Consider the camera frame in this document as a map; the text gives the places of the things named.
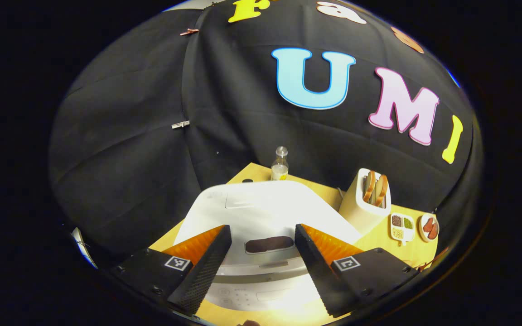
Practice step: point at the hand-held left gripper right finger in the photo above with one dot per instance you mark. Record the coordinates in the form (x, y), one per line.
(317, 267)

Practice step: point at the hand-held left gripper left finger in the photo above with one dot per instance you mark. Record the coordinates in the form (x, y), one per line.
(206, 267)

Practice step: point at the white rice cooker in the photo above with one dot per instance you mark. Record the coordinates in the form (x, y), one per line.
(265, 208)

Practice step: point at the white toaster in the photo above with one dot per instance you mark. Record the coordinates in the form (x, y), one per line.
(356, 213)

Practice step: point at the white divided dish of beans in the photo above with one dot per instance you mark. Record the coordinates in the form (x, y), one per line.
(401, 228)

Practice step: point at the toasted bread slice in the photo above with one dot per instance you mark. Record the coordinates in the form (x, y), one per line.
(369, 185)
(381, 190)

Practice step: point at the small clear glass bottle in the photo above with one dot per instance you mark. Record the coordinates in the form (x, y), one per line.
(279, 170)

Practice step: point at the round white plate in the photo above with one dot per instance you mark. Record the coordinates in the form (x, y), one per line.
(420, 228)

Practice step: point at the red meat slices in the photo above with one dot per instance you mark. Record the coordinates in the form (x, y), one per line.
(431, 227)

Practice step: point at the silver clip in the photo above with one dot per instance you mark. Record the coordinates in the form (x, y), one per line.
(180, 124)

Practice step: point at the black backdrop cloth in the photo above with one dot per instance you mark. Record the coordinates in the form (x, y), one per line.
(120, 113)

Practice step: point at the copper clothes peg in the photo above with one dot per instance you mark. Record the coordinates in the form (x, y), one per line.
(189, 31)

